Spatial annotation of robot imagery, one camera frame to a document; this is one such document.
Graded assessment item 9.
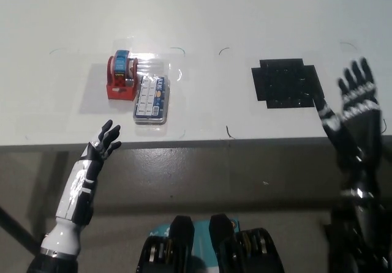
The white and black left hand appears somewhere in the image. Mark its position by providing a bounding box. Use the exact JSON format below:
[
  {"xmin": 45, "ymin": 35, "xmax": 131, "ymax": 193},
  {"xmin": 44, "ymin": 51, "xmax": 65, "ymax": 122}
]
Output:
[{"xmin": 39, "ymin": 119, "xmax": 123, "ymax": 256}]

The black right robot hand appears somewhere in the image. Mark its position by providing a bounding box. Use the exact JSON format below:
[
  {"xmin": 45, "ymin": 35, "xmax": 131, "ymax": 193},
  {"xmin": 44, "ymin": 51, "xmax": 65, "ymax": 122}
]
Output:
[{"xmin": 312, "ymin": 57, "xmax": 384, "ymax": 198}]

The clear plastic screw box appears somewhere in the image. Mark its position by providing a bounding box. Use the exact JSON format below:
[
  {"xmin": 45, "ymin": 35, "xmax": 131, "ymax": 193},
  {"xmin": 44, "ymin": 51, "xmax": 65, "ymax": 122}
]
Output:
[{"xmin": 132, "ymin": 75, "xmax": 171, "ymax": 126}]

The black tape patch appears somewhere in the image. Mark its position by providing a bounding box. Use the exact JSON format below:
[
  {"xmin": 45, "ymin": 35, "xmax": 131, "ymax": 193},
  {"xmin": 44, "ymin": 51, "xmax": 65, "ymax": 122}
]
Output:
[{"xmin": 251, "ymin": 58, "xmax": 325, "ymax": 109}]

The red tape dispenser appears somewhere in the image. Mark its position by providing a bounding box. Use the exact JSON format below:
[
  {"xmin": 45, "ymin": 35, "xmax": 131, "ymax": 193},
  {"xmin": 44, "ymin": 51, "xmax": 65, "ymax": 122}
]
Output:
[{"xmin": 105, "ymin": 49, "xmax": 139, "ymax": 102}]

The black table leg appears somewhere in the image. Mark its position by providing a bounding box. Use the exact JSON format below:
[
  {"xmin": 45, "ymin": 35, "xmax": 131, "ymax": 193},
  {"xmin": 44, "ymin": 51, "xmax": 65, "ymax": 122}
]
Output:
[{"xmin": 0, "ymin": 204, "xmax": 43, "ymax": 255}]

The clear plastic film sheet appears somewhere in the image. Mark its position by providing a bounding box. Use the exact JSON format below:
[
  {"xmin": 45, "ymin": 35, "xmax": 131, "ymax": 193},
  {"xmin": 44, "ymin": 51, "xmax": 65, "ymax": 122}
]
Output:
[{"xmin": 78, "ymin": 37, "xmax": 186, "ymax": 116}]

